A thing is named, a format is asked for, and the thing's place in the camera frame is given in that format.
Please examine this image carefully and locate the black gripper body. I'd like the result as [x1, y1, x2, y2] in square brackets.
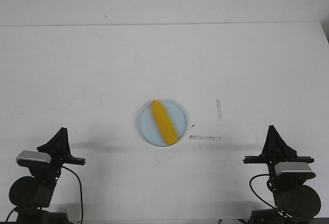
[243, 156, 315, 175]
[37, 145, 85, 175]

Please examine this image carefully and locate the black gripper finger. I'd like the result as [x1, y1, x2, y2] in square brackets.
[41, 127, 72, 157]
[260, 125, 297, 157]

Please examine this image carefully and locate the light blue round plate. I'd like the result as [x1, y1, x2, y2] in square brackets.
[136, 99, 188, 147]

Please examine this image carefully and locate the yellow corn cob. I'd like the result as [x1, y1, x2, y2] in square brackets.
[151, 100, 178, 145]

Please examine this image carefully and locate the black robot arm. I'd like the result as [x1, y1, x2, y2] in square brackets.
[243, 125, 321, 223]
[5, 127, 85, 223]

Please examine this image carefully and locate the tape strip on table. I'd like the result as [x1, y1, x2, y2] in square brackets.
[189, 135, 221, 141]

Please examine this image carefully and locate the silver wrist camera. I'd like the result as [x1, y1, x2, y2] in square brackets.
[274, 162, 316, 179]
[16, 151, 51, 166]

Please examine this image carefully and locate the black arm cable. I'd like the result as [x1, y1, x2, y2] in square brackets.
[61, 166, 84, 222]
[249, 174, 286, 217]

